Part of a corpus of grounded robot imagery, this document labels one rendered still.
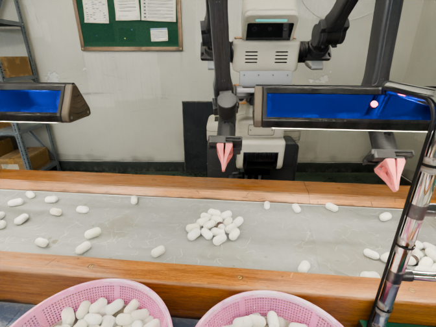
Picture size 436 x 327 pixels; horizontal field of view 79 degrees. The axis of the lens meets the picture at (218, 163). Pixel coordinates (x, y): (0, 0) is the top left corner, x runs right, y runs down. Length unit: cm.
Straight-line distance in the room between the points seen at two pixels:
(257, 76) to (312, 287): 85
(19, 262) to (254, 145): 92
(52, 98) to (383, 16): 78
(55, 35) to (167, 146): 140
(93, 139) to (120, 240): 237
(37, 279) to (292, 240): 56
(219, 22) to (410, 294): 72
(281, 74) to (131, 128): 195
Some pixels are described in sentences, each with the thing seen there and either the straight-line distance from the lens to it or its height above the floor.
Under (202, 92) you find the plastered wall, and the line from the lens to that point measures 262.
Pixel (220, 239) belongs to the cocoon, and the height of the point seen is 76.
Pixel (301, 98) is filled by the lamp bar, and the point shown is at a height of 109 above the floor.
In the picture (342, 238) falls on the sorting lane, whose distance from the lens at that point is 75.
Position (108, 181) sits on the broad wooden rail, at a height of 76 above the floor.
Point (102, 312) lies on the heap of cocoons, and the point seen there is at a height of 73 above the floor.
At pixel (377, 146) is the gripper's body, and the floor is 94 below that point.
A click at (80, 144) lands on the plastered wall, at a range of 310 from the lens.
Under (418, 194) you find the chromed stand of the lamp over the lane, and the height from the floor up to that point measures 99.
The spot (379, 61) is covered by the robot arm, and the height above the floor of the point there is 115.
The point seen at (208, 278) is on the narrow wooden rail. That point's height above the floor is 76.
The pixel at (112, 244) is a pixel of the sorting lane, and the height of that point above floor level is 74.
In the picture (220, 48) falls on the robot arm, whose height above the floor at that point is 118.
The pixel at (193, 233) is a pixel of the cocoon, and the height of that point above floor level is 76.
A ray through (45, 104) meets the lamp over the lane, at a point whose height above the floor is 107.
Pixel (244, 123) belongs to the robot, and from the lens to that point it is 122.
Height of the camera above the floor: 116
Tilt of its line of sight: 22 degrees down
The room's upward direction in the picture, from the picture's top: straight up
